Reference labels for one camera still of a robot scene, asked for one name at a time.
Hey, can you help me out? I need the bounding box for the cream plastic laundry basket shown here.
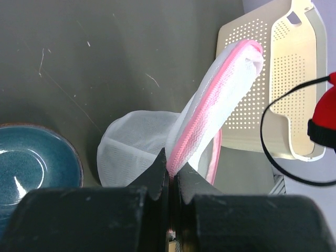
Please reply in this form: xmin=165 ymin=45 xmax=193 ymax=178
xmin=216 ymin=1 xmax=327 ymax=162

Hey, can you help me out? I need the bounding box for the blue ceramic bowl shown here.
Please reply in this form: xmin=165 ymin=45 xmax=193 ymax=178
xmin=1 ymin=124 xmax=83 ymax=232

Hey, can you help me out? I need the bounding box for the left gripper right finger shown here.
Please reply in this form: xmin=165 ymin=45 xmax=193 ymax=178
xmin=174 ymin=165 xmax=335 ymax=251

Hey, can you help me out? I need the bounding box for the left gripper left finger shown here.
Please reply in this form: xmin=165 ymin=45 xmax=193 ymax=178
xmin=1 ymin=151 xmax=169 ymax=251

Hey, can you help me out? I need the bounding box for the white mesh laundry bag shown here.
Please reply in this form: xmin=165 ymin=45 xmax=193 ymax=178
xmin=97 ymin=39 xmax=264 ymax=187

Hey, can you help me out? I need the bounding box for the red and black bra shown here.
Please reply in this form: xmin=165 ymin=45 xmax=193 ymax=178
xmin=260 ymin=72 xmax=335 ymax=187

